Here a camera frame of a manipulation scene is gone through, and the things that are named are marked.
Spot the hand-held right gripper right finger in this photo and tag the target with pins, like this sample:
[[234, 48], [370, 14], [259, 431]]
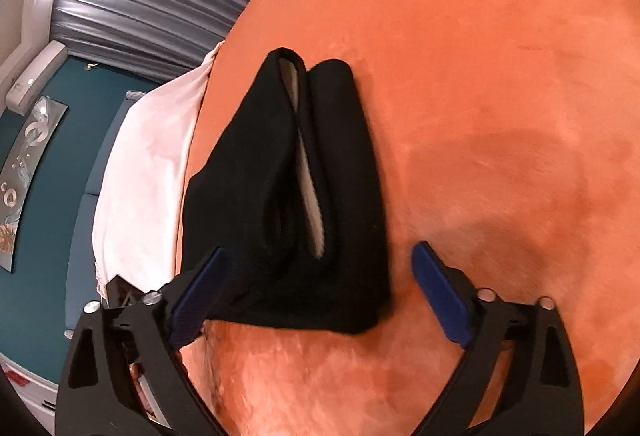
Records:
[[442, 291]]

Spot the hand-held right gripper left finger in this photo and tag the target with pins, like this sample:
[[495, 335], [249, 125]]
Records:
[[197, 291]]

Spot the black pants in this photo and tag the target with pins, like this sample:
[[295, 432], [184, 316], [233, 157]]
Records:
[[240, 196]]

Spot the white blanket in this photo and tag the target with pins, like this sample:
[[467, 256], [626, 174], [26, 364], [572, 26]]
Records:
[[145, 176]]

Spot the blue upholstered headboard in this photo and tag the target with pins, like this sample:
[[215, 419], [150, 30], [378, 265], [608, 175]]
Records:
[[107, 141]]

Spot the orange plush blanket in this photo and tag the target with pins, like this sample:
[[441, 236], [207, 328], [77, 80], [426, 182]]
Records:
[[475, 66]]

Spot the white air conditioner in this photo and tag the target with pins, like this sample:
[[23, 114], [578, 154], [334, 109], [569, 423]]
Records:
[[35, 76]]

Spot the grey and blue window curtains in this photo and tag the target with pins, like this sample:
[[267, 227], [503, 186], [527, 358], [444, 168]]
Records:
[[165, 1]]

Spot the grey wall picture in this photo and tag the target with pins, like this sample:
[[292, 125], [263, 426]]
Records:
[[27, 166]]

